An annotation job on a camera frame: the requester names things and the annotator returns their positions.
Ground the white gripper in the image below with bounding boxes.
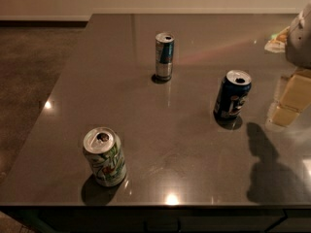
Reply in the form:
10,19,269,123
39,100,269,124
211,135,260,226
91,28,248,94
270,3,311,127

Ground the blue pepsi can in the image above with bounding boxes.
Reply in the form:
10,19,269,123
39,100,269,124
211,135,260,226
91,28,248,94
214,70,252,120

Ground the silver blue red bull can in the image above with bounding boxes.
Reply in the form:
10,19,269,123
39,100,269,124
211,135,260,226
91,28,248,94
155,32,175,81

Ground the green white 7up can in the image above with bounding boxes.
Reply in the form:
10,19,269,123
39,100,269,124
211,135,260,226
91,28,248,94
83,127,126,187

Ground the crumpled snack wrapper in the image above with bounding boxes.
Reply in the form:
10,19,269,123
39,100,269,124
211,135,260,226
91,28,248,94
264,27,290,53

